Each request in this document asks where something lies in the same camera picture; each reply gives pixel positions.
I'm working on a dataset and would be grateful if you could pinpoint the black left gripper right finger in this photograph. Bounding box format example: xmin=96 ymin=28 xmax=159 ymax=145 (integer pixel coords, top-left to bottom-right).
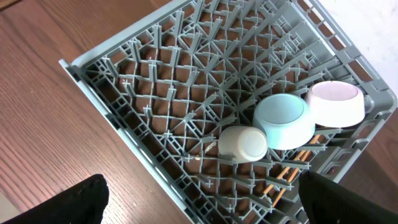
xmin=298 ymin=170 xmax=397 ymax=224

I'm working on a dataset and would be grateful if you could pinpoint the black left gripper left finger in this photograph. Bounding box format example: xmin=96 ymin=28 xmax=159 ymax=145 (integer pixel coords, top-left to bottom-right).
xmin=3 ymin=174 xmax=109 ymax=224

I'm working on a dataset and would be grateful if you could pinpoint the wooden chopstick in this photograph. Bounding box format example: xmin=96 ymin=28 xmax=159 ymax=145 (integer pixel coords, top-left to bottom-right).
xmin=263 ymin=151 xmax=305 ymax=194
xmin=272 ymin=134 xmax=320 ymax=207

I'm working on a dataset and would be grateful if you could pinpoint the light blue bowl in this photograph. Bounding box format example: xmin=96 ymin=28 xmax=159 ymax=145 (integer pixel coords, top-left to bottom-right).
xmin=252 ymin=93 xmax=315 ymax=150

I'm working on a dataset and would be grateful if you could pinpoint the cream white cup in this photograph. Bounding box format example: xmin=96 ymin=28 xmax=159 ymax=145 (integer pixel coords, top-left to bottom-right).
xmin=218 ymin=126 xmax=268 ymax=163

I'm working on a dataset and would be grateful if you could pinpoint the pink bowl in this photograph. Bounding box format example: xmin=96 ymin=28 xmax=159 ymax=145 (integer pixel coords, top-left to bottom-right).
xmin=305 ymin=81 xmax=365 ymax=128

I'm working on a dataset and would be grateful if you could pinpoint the grey plastic dish rack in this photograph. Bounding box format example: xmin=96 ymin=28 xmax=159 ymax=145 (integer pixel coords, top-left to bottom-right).
xmin=60 ymin=0 xmax=397 ymax=223

